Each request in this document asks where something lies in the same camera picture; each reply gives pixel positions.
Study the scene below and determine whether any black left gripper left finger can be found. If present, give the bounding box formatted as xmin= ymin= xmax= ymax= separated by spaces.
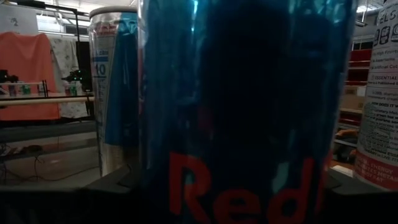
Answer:
xmin=0 ymin=164 xmax=142 ymax=224

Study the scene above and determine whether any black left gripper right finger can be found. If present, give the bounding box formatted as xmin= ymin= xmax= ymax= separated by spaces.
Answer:
xmin=320 ymin=170 xmax=398 ymax=224

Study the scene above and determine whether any Celsius can pink band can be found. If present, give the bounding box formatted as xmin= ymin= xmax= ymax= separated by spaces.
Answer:
xmin=353 ymin=0 xmax=398 ymax=191

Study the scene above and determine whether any blue silver Red Bull can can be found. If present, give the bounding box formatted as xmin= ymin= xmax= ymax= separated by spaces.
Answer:
xmin=138 ymin=0 xmax=358 ymax=224
xmin=88 ymin=6 xmax=141 ymax=178

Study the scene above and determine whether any distant wooden table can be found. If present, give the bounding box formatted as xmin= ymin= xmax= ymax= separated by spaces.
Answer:
xmin=0 ymin=95 xmax=96 ymax=107

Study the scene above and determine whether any cardboard box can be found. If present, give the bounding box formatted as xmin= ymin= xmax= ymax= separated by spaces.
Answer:
xmin=340 ymin=85 xmax=367 ymax=110

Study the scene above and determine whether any white patterned hanging cloth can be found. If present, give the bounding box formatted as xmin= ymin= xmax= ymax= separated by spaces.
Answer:
xmin=48 ymin=36 xmax=91 ymax=119

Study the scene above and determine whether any orange pink hanging cloth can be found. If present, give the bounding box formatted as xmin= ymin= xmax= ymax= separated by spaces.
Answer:
xmin=0 ymin=30 xmax=62 ymax=122

